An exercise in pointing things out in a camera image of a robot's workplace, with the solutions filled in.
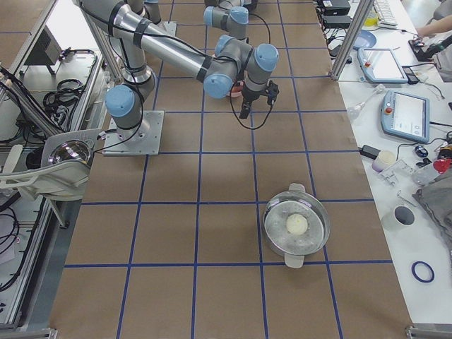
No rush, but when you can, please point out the steel pot with handles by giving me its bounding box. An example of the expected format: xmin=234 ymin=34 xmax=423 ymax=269
xmin=262 ymin=183 xmax=331 ymax=268

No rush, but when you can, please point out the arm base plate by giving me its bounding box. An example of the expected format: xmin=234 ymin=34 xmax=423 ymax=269
xmin=102 ymin=110 xmax=165 ymax=156

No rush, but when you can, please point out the white bun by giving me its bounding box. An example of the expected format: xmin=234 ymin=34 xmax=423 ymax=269
xmin=286 ymin=213 xmax=308 ymax=235

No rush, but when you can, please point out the teach pendant near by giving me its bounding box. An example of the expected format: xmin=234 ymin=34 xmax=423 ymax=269
xmin=381 ymin=90 xmax=430 ymax=143

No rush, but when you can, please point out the steel bowl on chair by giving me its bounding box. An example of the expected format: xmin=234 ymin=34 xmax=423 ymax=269
xmin=48 ymin=140 xmax=92 ymax=165

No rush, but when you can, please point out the blue plate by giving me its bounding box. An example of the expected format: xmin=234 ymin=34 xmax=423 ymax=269
xmin=353 ymin=30 xmax=376 ymax=50

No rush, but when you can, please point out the black braided cable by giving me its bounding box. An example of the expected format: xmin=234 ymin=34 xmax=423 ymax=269
xmin=228 ymin=13 xmax=275 ymax=131

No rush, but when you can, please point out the black power adapter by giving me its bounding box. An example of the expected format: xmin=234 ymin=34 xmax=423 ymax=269
xmin=359 ymin=145 xmax=381 ymax=160

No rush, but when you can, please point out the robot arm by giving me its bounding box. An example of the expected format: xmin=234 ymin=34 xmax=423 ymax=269
xmin=203 ymin=0 xmax=258 ymax=40
xmin=75 ymin=1 xmax=279 ymax=121

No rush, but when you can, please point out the blue ring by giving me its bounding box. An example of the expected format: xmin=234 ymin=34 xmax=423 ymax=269
xmin=411 ymin=261 xmax=435 ymax=283

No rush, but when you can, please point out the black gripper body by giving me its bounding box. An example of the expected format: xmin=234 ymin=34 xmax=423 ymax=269
xmin=242 ymin=81 xmax=279 ymax=106

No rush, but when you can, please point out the white cup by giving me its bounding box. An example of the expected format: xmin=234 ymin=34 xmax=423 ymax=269
xmin=381 ymin=206 xmax=415 ymax=231

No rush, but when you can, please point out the aluminium frame post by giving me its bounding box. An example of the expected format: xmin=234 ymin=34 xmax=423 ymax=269
xmin=330 ymin=0 xmax=374 ymax=81

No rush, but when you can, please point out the small pink bowl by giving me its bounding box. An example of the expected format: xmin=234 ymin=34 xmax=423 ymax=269
xmin=228 ymin=81 xmax=244 ymax=98

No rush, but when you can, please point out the teach pendant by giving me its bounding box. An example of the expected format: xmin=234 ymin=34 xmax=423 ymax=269
xmin=381 ymin=90 xmax=430 ymax=143
xmin=357 ymin=48 xmax=408 ymax=84

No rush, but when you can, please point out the teach pendant far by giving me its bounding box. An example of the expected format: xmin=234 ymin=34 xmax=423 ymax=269
xmin=357 ymin=48 xmax=408 ymax=84

